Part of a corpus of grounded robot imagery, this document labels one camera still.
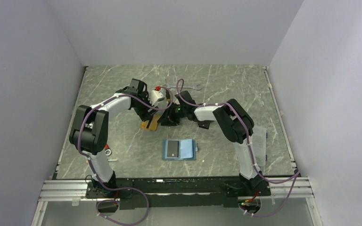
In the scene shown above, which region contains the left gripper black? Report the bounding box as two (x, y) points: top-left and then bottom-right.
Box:
(133, 90), (159, 122)

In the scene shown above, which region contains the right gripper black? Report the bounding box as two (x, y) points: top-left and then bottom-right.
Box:
(157, 102), (187, 126)

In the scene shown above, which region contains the single black credit card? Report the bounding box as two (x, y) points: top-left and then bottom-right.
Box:
(166, 140), (179, 158)

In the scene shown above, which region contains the blue leather card holder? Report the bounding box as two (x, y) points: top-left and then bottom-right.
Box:
(162, 139), (198, 161)

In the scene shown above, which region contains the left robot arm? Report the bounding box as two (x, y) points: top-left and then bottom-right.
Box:
(69, 79), (166, 198)

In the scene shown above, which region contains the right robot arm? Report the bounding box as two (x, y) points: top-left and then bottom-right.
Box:
(158, 90), (263, 195)

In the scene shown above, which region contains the black credit card stack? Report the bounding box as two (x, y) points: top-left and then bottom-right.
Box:
(198, 121), (211, 129)

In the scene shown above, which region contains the silver open-end wrench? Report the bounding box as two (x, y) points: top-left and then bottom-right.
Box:
(163, 83), (202, 90)

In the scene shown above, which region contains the red adjustable wrench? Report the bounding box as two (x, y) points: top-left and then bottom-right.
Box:
(104, 144), (112, 156)

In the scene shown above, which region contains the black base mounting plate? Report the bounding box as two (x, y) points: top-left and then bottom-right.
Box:
(85, 176), (271, 210)

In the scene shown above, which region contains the clear plastic screw box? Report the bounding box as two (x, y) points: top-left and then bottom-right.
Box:
(251, 125), (267, 168)

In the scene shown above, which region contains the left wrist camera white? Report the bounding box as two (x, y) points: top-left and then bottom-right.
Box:
(148, 86), (166, 106)

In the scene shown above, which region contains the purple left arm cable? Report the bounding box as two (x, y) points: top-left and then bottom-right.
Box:
(76, 86), (175, 226)

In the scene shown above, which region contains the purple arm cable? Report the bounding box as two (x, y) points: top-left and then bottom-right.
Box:
(176, 78), (301, 218)
(76, 86), (175, 226)

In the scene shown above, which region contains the aluminium frame rail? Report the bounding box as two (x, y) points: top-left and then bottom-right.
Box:
(32, 176), (323, 226)

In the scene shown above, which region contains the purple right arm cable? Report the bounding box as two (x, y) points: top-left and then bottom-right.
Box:
(176, 78), (301, 218)

